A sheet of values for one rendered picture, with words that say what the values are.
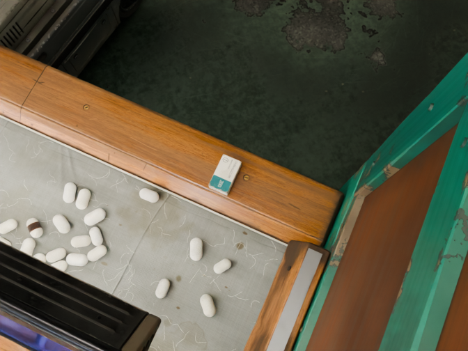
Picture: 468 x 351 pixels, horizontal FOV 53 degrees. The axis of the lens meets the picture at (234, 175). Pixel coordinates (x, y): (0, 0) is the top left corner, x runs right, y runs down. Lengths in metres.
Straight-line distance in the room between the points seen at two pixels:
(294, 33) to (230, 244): 1.16
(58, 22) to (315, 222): 1.01
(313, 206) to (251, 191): 0.11
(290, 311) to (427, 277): 0.40
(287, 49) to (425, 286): 1.54
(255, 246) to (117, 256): 0.24
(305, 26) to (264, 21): 0.15
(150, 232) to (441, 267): 0.60
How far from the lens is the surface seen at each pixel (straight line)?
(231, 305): 0.81
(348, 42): 1.85
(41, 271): 0.52
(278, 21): 1.86
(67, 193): 0.86
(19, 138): 0.94
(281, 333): 0.69
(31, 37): 1.50
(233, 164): 0.80
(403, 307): 0.34
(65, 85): 0.93
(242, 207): 0.80
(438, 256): 0.32
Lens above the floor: 1.55
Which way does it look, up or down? 75 degrees down
